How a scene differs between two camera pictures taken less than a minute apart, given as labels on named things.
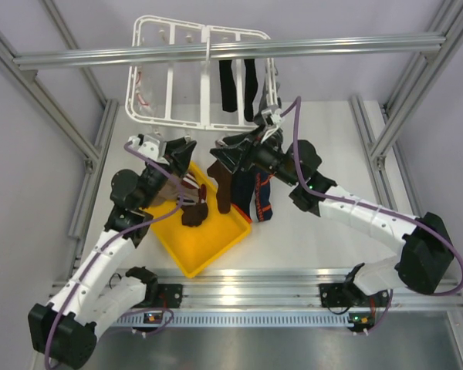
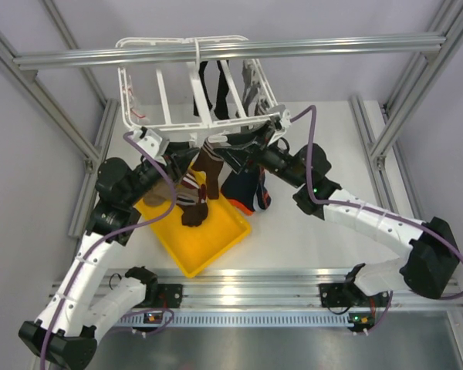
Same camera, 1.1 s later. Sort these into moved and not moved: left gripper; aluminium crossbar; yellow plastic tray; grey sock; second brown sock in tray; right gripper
Moved: grey sock
Not moved: second brown sock in tray; left gripper; yellow plastic tray; aluminium crossbar; right gripper
